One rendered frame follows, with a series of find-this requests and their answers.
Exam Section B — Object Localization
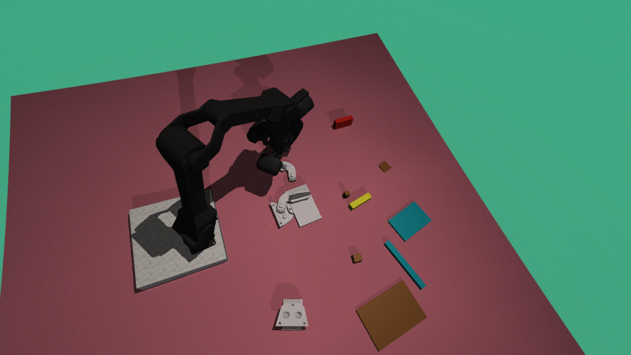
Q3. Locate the teal flat rectangular plate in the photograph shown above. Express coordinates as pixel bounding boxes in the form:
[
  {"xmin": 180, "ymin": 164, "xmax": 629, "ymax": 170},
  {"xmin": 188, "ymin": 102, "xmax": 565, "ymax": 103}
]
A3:
[{"xmin": 388, "ymin": 201, "xmax": 432, "ymax": 241}]

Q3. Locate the teal flat bar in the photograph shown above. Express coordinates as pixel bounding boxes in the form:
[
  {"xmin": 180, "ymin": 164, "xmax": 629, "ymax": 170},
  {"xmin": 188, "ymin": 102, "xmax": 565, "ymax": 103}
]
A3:
[{"xmin": 384, "ymin": 241, "xmax": 426, "ymax": 289}]

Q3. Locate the brown flat square plate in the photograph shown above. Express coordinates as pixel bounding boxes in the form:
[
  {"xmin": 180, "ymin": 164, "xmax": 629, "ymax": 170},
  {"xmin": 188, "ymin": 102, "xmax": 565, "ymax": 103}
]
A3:
[{"xmin": 356, "ymin": 281, "xmax": 427, "ymax": 351}]

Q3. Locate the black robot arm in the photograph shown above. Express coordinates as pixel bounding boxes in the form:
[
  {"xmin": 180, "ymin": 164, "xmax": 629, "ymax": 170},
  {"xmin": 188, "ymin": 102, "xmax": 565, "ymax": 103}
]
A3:
[{"xmin": 156, "ymin": 87, "xmax": 314, "ymax": 255}]

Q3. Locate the yellow rectangular block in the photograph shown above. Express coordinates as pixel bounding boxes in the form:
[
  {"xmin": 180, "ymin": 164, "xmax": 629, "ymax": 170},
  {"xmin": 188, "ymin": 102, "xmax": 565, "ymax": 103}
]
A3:
[{"xmin": 349, "ymin": 192, "xmax": 372, "ymax": 210}]

